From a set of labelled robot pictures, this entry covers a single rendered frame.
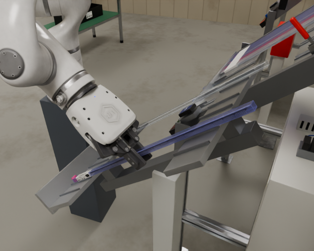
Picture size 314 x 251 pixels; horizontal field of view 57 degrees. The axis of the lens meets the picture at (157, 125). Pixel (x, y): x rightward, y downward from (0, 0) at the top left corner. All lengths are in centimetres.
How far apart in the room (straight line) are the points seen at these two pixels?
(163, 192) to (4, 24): 46
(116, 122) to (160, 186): 21
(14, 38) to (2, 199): 146
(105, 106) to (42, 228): 119
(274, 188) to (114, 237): 85
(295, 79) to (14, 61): 61
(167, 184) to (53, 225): 106
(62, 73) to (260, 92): 51
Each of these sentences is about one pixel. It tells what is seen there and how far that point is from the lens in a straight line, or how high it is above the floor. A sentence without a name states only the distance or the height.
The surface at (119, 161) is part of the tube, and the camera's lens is 60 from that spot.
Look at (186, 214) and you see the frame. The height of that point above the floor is 32.
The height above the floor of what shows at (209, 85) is 73.
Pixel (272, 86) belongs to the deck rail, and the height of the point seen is 93.
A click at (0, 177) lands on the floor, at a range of 201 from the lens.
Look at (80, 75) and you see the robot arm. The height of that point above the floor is 105.
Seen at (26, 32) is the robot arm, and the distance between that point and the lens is 49.
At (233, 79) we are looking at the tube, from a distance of 61.
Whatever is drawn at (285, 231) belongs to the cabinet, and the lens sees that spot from 113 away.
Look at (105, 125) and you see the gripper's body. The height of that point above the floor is 98.
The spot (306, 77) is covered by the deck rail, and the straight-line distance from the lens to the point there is 78.
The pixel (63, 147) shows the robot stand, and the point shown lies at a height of 48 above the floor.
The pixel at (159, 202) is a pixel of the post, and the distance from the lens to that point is 73.
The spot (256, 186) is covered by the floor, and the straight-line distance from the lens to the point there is 182.
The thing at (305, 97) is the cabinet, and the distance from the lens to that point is 146.
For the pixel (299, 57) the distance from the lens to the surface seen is 86.
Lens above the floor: 128
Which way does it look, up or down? 36 degrees down
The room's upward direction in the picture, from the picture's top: straight up
